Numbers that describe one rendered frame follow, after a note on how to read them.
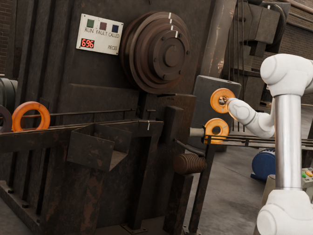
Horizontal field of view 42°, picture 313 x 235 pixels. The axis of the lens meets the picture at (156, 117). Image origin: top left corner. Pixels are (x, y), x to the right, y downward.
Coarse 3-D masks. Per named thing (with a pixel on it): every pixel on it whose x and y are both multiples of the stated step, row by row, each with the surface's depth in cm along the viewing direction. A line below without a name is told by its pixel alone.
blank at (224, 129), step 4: (212, 120) 254; (216, 120) 254; (220, 120) 255; (208, 124) 254; (212, 124) 255; (216, 124) 255; (220, 124) 255; (224, 124) 255; (208, 128) 255; (212, 128) 255; (224, 128) 256; (228, 128) 256; (208, 132) 255; (220, 132) 258; (224, 132) 256; (228, 132) 257; (212, 140) 257; (216, 140) 257; (220, 140) 257
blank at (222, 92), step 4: (224, 88) 253; (216, 92) 251; (220, 92) 251; (224, 92) 251; (228, 92) 252; (232, 92) 252; (212, 96) 252; (216, 96) 251; (220, 96) 252; (228, 96) 252; (232, 96) 252; (212, 100) 252; (216, 100) 252; (212, 104) 253; (216, 104) 253; (216, 108) 253; (220, 108) 254; (224, 108) 254; (220, 112) 254; (224, 112) 254
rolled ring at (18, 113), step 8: (24, 104) 188; (32, 104) 190; (40, 104) 193; (16, 112) 186; (24, 112) 188; (40, 112) 196; (48, 112) 197; (16, 120) 187; (48, 120) 198; (16, 128) 188; (40, 128) 197
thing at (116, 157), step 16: (80, 128) 186; (96, 128) 203; (112, 128) 201; (80, 144) 178; (96, 144) 176; (112, 144) 174; (128, 144) 200; (80, 160) 179; (96, 160) 177; (112, 160) 189; (96, 176) 191; (96, 192) 192; (96, 208) 195
